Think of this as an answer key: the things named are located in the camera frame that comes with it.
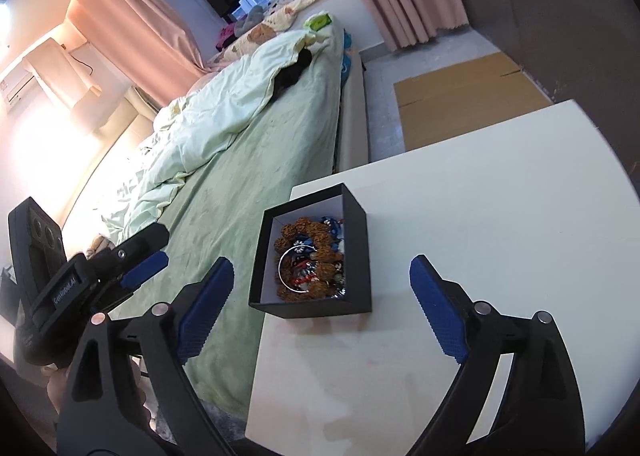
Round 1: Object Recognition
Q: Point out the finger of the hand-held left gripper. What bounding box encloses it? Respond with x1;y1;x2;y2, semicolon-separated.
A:
121;250;169;290
119;222;171;260

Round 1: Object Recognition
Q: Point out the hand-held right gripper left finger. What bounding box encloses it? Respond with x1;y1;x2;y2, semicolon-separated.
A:
56;257;236;456

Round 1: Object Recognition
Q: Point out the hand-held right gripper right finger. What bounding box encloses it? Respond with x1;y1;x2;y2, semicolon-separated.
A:
407;254;587;456

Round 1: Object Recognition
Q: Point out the silver bangle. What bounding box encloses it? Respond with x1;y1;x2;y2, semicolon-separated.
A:
277;245;322;295

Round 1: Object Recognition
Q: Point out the black jewelry box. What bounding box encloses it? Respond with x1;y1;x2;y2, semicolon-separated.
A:
248;182;374;319

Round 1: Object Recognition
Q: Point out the dark bead bracelet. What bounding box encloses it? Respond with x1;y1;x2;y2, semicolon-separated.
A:
325;261;349;297

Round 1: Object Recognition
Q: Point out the person's left hand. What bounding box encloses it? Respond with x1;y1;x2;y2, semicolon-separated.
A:
46;361;152;437

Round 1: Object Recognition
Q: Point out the beige plush toy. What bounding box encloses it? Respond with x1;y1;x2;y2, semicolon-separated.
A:
87;234;116;260

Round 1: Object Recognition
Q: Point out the bed with green blanket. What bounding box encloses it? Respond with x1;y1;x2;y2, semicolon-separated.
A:
102;23;353;423

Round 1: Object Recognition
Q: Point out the pale yellow duvet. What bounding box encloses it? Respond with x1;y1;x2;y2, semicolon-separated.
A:
102;27;347;237

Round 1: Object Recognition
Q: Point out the white air conditioner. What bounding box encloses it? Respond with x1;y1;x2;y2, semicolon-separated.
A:
0;38;102;130

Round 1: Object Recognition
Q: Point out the pink clothes pile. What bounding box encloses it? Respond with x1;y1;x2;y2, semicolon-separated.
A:
215;24;242;50

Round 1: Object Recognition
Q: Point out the flat cardboard sheet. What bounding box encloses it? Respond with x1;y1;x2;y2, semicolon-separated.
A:
393;51;557;153

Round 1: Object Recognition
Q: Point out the black garment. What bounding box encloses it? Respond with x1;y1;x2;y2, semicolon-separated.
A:
272;49;314;102

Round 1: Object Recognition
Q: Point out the grey plush toy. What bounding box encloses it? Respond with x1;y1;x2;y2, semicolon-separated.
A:
234;4;267;32

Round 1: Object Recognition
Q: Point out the printed quilt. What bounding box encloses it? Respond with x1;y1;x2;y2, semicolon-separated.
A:
206;0;352;72

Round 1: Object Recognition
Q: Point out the green yellow packet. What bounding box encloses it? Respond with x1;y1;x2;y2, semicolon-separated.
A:
304;11;334;31

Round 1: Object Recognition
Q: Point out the red bead bracelet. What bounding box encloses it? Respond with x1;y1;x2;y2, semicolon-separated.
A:
294;260;322;287

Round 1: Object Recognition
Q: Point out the blue flower bead necklace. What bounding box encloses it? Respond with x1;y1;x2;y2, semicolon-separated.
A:
319;215;347;253

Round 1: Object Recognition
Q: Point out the white bed frame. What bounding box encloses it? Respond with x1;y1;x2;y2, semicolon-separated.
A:
331;46;372;173

